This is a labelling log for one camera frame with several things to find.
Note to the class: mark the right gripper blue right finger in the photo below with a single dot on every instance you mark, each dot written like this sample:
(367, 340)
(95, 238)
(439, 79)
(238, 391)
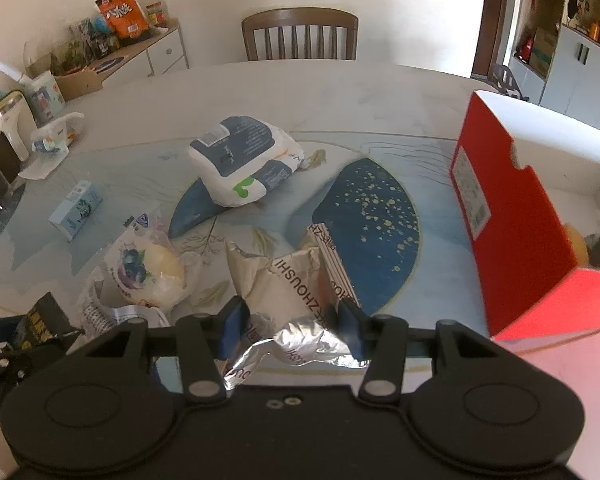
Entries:
(382, 342)

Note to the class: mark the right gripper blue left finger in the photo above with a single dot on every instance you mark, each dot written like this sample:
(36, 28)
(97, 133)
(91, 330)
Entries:
(201, 342)

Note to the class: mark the blueberry bread bag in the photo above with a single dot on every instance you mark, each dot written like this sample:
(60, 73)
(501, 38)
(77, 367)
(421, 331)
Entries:
(146, 267)

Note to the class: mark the beige foil snack bag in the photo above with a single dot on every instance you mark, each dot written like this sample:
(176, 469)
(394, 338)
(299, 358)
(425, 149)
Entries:
(293, 301)

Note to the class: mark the white blue tissue pack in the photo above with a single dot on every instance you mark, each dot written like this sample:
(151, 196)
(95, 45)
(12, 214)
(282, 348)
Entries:
(242, 159)

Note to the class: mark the yellow plush toy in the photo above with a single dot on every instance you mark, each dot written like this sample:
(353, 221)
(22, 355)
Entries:
(578, 245)

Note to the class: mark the small dark wrapper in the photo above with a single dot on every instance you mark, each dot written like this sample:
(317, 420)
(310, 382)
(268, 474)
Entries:
(592, 243)

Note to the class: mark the white printed plastic pouch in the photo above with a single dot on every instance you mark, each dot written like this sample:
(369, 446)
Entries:
(96, 318)

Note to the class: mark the small light blue carton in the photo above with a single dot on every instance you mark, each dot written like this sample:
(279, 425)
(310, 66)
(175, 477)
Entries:
(73, 212)

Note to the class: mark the red cardboard shoe box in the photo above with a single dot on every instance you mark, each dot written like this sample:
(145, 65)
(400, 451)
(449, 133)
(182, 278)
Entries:
(520, 172)

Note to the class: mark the crumpled white tissue pack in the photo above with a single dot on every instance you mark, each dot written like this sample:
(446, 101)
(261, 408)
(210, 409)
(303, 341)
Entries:
(50, 146)

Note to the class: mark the wooden tray box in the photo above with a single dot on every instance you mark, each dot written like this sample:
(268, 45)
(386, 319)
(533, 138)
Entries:
(79, 83)

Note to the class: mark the black phone stand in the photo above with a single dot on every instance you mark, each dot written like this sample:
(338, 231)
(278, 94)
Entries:
(503, 80)

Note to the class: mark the white side cabinet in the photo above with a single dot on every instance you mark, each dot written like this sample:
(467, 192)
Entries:
(163, 53)

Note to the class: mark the far wooden chair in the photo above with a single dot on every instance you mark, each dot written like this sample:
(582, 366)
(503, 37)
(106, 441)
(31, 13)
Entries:
(303, 33)

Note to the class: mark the orange chip bag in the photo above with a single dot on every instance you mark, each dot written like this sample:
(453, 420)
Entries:
(125, 19)

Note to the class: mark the white wall cabinets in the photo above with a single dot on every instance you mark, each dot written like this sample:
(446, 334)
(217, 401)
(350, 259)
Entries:
(556, 56)

